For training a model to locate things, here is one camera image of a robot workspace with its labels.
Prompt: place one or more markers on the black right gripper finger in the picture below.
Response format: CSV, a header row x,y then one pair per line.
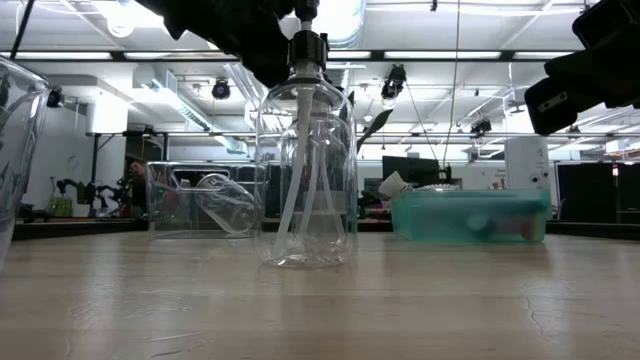
x,y
555,107

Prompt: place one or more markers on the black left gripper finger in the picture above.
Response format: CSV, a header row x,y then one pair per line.
x,y
267,55

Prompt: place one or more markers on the clear plastic pump bottle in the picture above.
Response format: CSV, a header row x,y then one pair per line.
x,y
311,200
307,50
225,205
334,205

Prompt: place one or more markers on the pink and red scrubber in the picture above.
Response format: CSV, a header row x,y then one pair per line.
x,y
525,228

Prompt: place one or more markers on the clear dish brush white bristles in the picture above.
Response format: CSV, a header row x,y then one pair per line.
x,y
395,184

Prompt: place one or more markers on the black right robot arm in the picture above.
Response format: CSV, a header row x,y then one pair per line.
x,y
615,20

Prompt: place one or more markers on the black background robot arm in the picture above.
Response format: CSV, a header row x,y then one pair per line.
x,y
90,192

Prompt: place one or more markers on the black ceiling spotlight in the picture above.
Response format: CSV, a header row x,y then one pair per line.
x,y
481,127
221,89
394,82
55,97

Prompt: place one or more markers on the white pillar with print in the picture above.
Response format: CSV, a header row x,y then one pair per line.
x,y
527,160

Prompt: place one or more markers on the black cabinet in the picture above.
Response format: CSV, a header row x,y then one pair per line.
x,y
590,192

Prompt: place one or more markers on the translucent teal plastic bin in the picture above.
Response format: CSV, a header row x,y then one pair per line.
x,y
440,215

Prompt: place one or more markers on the black computer monitor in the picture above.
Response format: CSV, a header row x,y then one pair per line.
x,y
410,170

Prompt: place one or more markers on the person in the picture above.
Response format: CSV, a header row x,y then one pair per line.
x,y
137,190

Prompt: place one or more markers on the clear cup at edge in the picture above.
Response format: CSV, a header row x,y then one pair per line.
x,y
20,150

